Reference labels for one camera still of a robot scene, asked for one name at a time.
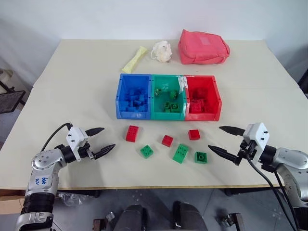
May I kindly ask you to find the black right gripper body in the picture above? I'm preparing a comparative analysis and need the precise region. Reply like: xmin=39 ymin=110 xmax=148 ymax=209
xmin=238 ymin=140 xmax=257 ymax=160

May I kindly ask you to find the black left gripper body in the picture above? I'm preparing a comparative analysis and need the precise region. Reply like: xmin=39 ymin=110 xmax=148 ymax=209
xmin=80 ymin=142 xmax=95 ymax=160

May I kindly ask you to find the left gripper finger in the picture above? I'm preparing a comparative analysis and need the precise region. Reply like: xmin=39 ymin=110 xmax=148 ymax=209
xmin=92 ymin=144 xmax=116 ymax=160
xmin=85 ymin=127 xmax=105 ymax=137

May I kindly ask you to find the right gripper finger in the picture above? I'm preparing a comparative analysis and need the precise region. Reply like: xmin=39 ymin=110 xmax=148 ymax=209
xmin=218 ymin=125 xmax=246 ymax=136
xmin=207 ymin=144 xmax=242 ymax=167

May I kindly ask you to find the green brick with round hole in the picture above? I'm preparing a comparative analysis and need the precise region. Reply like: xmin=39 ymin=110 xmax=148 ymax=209
xmin=194 ymin=151 xmax=208 ymax=165

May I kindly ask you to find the blue plastic bin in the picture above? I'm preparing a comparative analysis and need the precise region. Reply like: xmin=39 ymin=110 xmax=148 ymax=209
xmin=116 ymin=73 xmax=154 ymax=120

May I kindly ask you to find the long red toy brick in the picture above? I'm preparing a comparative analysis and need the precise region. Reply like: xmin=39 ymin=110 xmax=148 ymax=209
xmin=125 ymin=125 xmax=140 ymax=143

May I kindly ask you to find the small red toy brick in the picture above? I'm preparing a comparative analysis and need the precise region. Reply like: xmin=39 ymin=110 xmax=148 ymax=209
xmin=188 ymin=129 xmax=201 ymax=141
xmin=161 ymin=134 xmax=175 ymax=147

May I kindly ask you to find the red plastic bin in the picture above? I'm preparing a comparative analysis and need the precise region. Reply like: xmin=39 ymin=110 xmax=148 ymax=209
xmin=183 ymin=75 xmax=222 ymax=122

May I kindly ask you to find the small green toy brick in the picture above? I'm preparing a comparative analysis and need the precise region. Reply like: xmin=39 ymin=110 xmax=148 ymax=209
xmin=140 ymin=144 xmax=155 ymax=159

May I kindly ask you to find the long green toy brick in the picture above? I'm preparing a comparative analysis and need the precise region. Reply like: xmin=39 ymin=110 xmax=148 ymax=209
xmin=172 ymin=143 xmax=190 ymax=164

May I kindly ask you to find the blue toy brick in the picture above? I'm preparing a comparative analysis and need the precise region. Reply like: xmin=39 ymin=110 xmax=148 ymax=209
xmin=126 ymin=103 xmax=148 ymax=113
xmin=133 ymin=88 xmax=148 ymax=102

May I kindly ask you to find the clear plastic bag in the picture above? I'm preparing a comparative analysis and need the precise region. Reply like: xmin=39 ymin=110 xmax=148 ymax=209
xmin=57 ymin=192 xmax=83 ymax=207

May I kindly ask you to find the green plastic bin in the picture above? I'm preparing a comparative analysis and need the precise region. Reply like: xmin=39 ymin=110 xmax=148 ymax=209
xmin=150 ymin=74 xmax=188 ymax=121

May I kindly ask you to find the white torn bin label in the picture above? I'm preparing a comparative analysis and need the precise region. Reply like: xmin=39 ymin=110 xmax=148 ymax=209
xmin=177 ymin=76 xmax=189 ymax=92

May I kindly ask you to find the dark rounded shape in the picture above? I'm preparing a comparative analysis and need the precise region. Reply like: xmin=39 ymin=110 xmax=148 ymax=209
xmin=115 ymin=204 xmax=150 ymax=231
xmin=172 ymin=200 xmax=208 ymax=231

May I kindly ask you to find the yellow rolled cloth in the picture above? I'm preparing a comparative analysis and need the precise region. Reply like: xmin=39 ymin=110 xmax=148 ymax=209
xmin=121 ymin=46 xmax=148 ymax=74

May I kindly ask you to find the red fabric bag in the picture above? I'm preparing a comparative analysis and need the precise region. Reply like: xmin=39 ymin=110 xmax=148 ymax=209
xmin=178 ymin=29 xmax=231 ymax=65

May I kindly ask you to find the brown cardboard box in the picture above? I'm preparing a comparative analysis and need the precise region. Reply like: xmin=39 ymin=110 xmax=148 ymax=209
xmin=0 ymin=189 xmax=27 ymax=215

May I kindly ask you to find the black metal stand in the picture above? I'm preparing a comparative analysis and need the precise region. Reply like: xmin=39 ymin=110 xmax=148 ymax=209
xmin=0 ymin=69 xmax=26 ymax=114

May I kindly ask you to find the white mesh bath sponge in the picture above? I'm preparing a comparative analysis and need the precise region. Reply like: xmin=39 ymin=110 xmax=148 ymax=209
xmin=151 ymin=40 xmax=173 ymax=63

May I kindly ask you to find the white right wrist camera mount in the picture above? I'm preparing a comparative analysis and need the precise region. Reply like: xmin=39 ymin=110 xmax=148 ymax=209
xmin=242 ymin=122 xmax=269 ymax=162

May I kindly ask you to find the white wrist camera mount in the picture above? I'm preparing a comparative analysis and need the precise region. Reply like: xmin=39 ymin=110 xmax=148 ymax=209
xmin=65 ymin=126 xmax=90 ymax=162
xmin=242 ymin=122 xmax=269 ymax=162

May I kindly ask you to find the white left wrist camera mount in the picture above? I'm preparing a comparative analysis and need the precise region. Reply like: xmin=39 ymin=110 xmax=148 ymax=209
xmin=65 ymin=126 xmax=90 ymax=162

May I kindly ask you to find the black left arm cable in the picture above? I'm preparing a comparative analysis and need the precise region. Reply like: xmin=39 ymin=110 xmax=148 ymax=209
xmin=40 ymin=122 xmax=74 ymax=153

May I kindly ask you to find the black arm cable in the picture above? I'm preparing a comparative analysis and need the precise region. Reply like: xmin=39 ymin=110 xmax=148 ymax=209
xmin=40 ymin=122 xmax=74 ymax=153
xmin=245 ymin=154 xmax=303 ymax=231

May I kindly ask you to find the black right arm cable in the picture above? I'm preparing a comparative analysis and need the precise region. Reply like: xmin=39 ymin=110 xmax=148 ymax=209
xmin=245 ymin=154 xmax=303 ymax=231

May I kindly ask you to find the dark object at wall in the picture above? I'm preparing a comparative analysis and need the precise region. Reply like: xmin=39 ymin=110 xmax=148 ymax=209
xmin=297 ymin=45 xmax=308 ymax=98

